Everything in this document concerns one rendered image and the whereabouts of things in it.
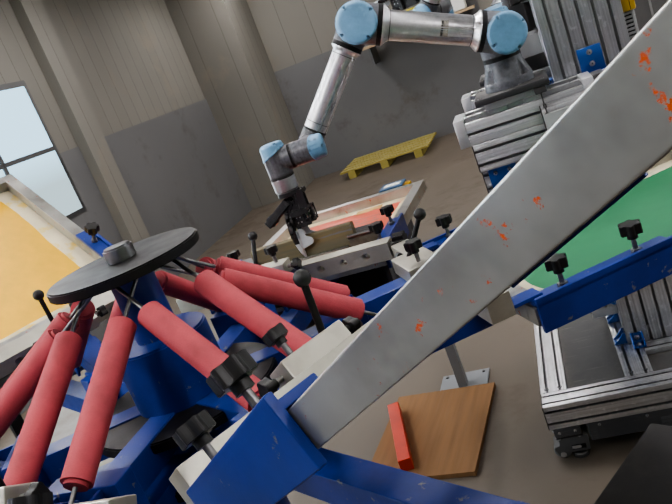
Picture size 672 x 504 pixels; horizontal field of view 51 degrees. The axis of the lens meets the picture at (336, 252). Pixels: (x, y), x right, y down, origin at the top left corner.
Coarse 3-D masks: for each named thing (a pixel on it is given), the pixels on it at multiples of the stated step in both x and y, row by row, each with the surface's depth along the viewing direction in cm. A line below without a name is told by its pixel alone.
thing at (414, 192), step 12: (420, 180) 267; (384, 192) 270; (396, 192) 267; (408, 192) 266; (420, 192) 256; (348, 204) 274; (360, 204) 273; (372, 204) 272; (408, 204) 238; (324, 216) 279; (336, 216) 277; (396, 216) 229; (408, 216) 232; (276, 240) 263; (372, 264) 198; (384, 264) 197; (336, 276) 202
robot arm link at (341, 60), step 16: (336, 32) 212; (336, 48) 213; (352, 48) 212; (336, 64) 214; (352, 64) 216; (336, 80) 215; (320, 96) 217; (336, 96) 217; (320, 112) 218; (304, 128) 221; (320, 128) 220
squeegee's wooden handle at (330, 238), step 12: (336, 228) 215; (348, 228) 213; (288, 240) 221; (324, 240) 217; (336, 240) 216; (348, 240) 215; (276, 252) 223; (288, 252) 222; (300, 252) 221; (312, 252) 220
